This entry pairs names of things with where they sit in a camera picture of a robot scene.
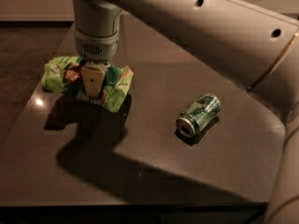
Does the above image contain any green soda can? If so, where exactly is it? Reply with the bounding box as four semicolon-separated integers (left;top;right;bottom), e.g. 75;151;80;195
176;93;221;138

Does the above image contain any green rice chip bag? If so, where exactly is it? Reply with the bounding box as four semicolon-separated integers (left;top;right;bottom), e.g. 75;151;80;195
41;56;134;113

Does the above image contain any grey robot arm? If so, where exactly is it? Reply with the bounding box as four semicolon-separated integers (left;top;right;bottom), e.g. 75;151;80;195
73;0;299;224

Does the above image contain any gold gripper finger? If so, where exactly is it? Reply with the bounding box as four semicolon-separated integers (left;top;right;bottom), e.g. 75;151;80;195
81;62;107;98

